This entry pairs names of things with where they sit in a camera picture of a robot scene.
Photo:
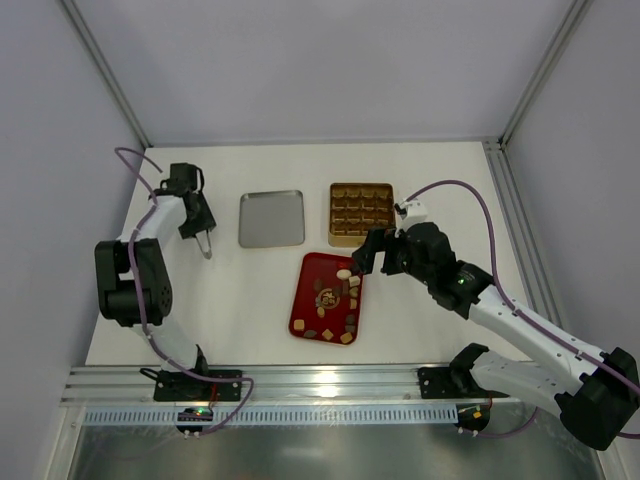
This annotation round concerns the silver tin lid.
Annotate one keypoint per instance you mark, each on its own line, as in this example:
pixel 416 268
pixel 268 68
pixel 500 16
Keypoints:
pixel 271 219

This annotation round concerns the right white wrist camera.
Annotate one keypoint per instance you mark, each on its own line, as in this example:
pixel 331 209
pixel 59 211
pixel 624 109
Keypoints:
pixel 409 213

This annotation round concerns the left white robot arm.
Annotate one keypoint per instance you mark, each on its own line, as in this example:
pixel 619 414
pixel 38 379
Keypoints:
pixel 134 288

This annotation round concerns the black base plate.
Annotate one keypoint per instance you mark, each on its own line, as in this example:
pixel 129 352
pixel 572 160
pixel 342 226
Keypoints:
pixel 179 387
pixel 435 383

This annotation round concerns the red tray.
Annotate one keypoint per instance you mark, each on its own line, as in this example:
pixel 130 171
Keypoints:
pixel 323 301

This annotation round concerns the white oval chocolate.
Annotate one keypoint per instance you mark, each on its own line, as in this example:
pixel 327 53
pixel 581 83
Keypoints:
pixel 343 274

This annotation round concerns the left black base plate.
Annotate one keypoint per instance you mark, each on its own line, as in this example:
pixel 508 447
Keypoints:
pixel 179 387

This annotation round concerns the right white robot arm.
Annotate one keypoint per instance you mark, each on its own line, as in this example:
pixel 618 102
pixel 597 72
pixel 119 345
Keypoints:
pixel 594 393

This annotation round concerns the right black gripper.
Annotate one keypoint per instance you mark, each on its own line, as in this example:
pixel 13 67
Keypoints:
pixel 388 253

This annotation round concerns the gold chocolate box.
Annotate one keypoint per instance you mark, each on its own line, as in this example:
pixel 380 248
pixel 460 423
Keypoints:
pixel 356 208

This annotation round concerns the aluminium front rail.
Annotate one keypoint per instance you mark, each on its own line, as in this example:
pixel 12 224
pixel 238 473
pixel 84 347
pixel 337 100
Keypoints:
pixel 281 396

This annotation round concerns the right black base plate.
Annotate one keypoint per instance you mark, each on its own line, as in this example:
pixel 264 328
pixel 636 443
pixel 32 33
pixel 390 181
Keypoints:
pixel 435 383

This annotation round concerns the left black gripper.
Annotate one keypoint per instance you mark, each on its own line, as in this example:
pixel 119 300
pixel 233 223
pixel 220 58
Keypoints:
pixel 198 221

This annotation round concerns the metal tongs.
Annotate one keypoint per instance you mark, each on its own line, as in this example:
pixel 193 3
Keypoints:
pixel 204 243

